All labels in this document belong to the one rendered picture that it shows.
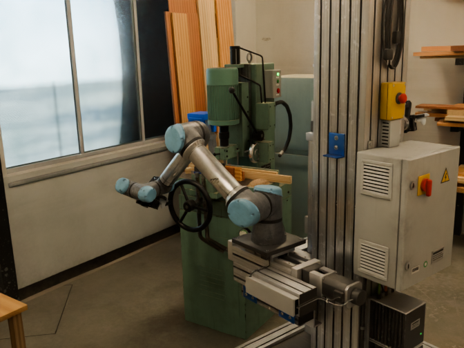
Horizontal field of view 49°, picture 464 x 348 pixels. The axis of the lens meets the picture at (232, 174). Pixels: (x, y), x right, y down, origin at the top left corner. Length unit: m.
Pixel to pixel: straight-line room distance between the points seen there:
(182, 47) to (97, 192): 1.37
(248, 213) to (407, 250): 0.58
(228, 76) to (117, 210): 1.74
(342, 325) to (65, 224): 2.25
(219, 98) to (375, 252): 1.29
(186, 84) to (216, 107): 1.56
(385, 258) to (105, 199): 2.57
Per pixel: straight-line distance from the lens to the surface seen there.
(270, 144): 2.91
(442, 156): 1.92
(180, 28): 4.32
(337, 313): 2.18
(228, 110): 2.77
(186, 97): 4.30
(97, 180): 3.91
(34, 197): 3.62
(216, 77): 2.75
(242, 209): 1.93
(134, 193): 2.38
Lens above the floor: 1.58
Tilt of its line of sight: 13 degrees down
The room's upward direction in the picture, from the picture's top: 2 degrees counter-clockwise
